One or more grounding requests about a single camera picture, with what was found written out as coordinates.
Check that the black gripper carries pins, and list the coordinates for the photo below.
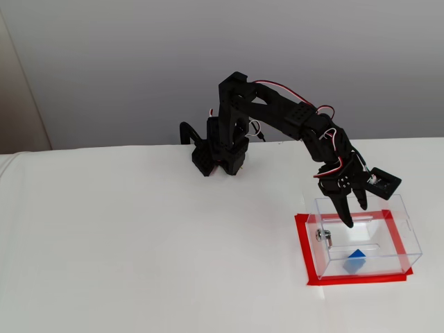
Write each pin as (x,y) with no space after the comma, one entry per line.
(336,182)

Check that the blue lego brick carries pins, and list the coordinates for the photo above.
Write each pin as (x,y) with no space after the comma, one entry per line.
(357,255)

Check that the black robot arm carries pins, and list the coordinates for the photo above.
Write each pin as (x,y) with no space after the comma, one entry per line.
(270,111)

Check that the silver box lock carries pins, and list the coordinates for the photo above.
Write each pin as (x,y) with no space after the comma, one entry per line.
(322,236)

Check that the transparent plastic box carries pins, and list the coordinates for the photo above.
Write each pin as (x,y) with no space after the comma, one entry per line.
(381,239)

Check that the black table clamp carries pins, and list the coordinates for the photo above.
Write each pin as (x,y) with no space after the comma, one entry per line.
(185,130)

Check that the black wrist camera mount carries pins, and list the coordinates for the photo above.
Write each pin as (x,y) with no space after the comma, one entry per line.
(383,182)

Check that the red tape frame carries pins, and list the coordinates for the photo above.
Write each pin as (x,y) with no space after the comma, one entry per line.
(357,280)

